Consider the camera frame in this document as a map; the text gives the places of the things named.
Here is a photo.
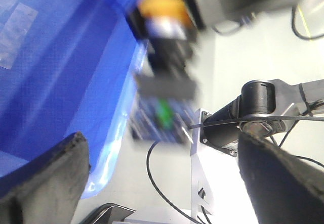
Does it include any black robot arm base joint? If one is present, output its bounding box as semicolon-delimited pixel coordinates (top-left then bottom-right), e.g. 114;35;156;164
199;79;323;156

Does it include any black cable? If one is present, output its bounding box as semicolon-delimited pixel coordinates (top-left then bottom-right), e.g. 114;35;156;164
145;140;200;224

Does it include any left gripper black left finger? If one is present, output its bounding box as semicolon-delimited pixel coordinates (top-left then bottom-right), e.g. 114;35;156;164
1;131;90;223

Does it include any yellow push button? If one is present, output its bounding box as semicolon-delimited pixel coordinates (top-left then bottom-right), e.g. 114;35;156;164
128;0;198;144

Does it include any left blue plastic crate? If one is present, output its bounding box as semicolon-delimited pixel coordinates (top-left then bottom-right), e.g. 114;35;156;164
1;0;146;198

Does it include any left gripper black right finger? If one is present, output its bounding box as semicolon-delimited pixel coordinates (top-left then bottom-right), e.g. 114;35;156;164
238;133;323;223

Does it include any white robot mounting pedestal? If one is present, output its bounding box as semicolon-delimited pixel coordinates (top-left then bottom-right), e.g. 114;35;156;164
189;107;259;224

